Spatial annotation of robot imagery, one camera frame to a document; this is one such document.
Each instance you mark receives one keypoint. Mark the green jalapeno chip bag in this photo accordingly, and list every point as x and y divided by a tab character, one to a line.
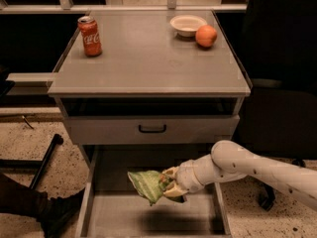
150	184

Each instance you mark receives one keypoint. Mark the red coca-cola can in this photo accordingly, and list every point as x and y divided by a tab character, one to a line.
90	35

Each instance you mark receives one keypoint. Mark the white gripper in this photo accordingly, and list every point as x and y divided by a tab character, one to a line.
185	177

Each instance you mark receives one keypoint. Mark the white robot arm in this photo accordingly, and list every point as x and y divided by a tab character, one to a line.
229	161

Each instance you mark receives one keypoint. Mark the orange fruit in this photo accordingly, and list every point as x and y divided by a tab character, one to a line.
206	36

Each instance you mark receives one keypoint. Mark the black chair base leg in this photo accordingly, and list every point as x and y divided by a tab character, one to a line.
38	165

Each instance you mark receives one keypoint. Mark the dark shoe and leg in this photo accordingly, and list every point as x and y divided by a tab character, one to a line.
52	213

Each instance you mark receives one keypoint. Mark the open grey lower drawer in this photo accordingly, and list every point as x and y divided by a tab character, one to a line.
111	207

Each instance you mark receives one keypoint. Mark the white bowl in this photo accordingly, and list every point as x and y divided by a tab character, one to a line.
187	25

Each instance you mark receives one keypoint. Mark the closed drawer with black handle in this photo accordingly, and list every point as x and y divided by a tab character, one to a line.
152	130

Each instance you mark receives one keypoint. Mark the black office chair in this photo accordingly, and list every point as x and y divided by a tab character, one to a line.
276	42

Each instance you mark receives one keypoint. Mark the grey drawer cabinet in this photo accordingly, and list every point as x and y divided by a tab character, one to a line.
147	69

